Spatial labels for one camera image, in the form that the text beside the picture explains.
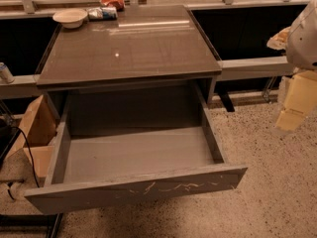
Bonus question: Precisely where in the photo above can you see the grey top drawer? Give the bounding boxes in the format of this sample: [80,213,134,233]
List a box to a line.
[25,82,247,214]

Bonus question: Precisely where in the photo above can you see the blue white snack bag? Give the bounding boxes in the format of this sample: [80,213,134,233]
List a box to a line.
[87,7,118,20]

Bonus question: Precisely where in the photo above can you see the white can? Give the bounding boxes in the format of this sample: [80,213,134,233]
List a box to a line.
[0,62,14,83]

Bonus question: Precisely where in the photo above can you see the black stand base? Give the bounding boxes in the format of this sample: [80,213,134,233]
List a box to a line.
[0,213,63,238]

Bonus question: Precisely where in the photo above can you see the grey drawer cabinet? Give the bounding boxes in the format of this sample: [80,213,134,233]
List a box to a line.
[35,4,223,117]

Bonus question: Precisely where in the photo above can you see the grey metal railing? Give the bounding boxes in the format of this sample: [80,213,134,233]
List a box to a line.
[0,0,310,98]

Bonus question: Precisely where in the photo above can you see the black cable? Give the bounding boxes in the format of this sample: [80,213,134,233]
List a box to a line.
[6,126,42,200]

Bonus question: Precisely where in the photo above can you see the white bowl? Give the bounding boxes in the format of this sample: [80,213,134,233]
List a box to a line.
[53,8,87,29]

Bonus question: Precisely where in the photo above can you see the cardboard box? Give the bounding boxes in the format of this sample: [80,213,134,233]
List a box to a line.
[7,95,56,179]

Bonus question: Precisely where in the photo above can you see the red snack bag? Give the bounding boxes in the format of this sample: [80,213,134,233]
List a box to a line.
[100,0,125,11]

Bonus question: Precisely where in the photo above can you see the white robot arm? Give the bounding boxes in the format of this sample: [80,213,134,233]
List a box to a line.
[266,0,317,132]

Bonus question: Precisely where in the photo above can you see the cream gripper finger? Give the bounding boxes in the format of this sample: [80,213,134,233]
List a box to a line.
[266,27,290,51]

